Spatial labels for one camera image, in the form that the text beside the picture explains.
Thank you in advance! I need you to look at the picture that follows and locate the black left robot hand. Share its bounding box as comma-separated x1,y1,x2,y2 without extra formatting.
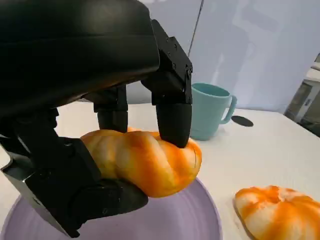
0,0,194,239

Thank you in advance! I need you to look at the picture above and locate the orange and white bread roll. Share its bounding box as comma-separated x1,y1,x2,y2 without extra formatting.
79,126,203,199
234,184,320,240

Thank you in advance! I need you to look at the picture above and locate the pale green mug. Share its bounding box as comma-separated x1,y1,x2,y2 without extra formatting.
191,82,238,141

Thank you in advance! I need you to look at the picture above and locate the lilac plate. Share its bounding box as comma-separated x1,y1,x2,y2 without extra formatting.
0,176,223,240

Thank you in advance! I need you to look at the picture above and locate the grey workshop cabinet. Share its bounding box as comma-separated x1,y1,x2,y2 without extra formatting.
283,52,320,138

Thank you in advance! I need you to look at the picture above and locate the black table cable hole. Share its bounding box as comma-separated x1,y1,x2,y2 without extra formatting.
231,115,254,127

